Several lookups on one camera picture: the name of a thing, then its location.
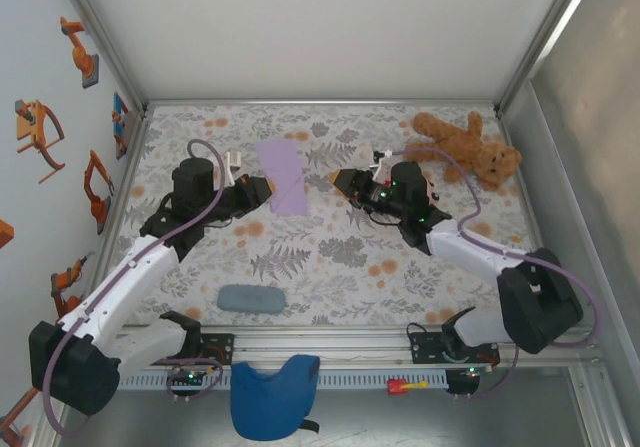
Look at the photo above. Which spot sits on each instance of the purple paper sheet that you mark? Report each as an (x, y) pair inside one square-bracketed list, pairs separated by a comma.
[(285, 177)]

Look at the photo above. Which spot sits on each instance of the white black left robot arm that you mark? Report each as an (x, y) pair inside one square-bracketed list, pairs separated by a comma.
[(115, 282)]

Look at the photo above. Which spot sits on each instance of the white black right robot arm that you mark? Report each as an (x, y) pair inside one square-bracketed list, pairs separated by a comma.
[(540, 302)]

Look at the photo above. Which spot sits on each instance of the brown teddy bear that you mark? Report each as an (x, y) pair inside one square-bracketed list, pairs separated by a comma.
[(460, 142)]

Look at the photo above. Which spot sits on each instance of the floral print tablecloth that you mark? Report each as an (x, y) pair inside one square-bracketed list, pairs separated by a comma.
[(350, 287)]

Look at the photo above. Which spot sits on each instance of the grey blue fabric pouch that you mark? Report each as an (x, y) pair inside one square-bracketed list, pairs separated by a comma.
[(250, 299)]

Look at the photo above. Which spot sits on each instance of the red yellow small tool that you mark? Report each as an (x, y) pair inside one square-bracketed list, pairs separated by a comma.
[(397, 387)]

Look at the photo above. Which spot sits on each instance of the blue fabric cap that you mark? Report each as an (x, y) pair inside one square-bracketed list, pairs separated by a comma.
[(270, 402)]

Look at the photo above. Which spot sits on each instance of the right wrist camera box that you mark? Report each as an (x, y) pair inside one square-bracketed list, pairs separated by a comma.
[(381, 159)]

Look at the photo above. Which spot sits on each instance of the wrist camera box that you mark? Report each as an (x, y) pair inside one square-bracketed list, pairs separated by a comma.
[(234, 159), (381, 159)]

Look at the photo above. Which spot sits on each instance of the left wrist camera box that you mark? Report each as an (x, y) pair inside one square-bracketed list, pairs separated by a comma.
[(234, 159)]

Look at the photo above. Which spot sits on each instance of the aluminium table side rail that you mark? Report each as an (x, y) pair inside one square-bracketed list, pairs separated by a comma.
[(525, 192), (126, 177)]

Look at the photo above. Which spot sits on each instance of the thin aluminium frame rail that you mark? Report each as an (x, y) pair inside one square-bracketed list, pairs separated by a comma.
[(320, 102)]

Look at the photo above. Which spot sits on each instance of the blue orange grey wall sticker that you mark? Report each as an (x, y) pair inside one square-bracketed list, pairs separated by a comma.
[(120, 122)]

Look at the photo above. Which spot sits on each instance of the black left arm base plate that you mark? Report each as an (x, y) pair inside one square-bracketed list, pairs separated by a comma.
[(222, 347)]

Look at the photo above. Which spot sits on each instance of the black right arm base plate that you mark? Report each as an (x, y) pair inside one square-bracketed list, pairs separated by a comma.
[(425, 349)]

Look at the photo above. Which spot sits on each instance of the wide aluminium table rail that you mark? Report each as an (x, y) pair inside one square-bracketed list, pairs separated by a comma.
[(325, 352)]

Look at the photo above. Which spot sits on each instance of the orange gripper wall sticker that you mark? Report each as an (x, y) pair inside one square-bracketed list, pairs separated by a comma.
[(30, 127)]

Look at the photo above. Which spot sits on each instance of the orange block wall sticker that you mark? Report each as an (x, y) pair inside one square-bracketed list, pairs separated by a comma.
[(5, 234)]

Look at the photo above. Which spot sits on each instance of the aluminium frame post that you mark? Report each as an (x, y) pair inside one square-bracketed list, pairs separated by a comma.
[(545, 32), (100, 37)]

